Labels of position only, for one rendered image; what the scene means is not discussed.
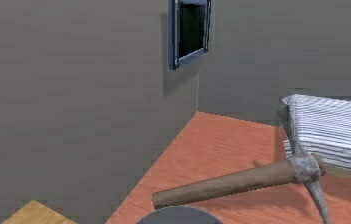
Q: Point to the blue framed window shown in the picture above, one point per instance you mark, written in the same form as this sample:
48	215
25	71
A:
191	31

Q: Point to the dark grey round object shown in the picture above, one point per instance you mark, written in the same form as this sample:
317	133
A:
179	216

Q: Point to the white striped bed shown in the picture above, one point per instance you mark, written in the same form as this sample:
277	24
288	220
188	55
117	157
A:
333	130

